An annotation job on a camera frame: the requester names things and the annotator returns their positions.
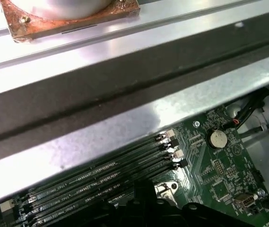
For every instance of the black RAM slot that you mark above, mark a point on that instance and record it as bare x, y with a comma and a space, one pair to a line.
89, 193
96, 177
96, 166
84, 207

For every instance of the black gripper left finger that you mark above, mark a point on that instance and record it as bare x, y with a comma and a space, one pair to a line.
124, 215

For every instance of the silver coin battery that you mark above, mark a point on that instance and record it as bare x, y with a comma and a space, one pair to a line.
216, 139

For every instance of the green motherboard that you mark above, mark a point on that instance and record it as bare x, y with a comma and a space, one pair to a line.
219, 170

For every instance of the black PC case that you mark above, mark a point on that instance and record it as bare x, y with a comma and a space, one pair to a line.
134, 94

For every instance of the brown square base plate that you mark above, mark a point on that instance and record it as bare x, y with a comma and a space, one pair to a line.
54, 26

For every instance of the silver USB connector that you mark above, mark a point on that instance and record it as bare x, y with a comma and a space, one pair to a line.
244, 201

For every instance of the CPU socket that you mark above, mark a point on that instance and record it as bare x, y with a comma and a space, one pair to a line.
162, 189

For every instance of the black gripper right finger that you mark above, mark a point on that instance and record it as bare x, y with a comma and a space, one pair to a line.
195, 217

